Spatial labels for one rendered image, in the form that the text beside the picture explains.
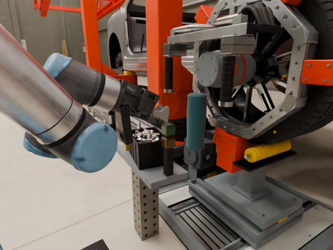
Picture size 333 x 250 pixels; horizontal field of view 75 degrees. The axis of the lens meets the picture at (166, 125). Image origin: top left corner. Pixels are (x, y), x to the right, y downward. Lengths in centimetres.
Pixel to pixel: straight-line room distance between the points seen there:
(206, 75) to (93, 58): 242
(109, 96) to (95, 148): 19
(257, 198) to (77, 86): 98
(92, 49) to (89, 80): 261
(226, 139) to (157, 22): 73
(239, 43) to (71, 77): 44
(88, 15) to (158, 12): 195
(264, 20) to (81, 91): 54
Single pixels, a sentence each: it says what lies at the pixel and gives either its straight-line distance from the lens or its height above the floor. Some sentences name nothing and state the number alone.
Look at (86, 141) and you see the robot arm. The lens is 37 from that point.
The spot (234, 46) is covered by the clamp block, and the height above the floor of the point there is 92.
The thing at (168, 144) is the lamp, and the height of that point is 59.
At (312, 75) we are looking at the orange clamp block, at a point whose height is 84.
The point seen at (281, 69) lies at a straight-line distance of 140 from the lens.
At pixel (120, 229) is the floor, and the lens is 133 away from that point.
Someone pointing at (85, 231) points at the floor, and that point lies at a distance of 136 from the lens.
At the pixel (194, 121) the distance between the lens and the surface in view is 97.
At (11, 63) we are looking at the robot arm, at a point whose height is 88.
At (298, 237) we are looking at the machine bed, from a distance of 131.
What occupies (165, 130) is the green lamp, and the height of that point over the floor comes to 64.
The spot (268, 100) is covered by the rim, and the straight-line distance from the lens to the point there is 98.
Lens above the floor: 88
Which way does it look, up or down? 17 degrees down
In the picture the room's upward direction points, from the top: straight up
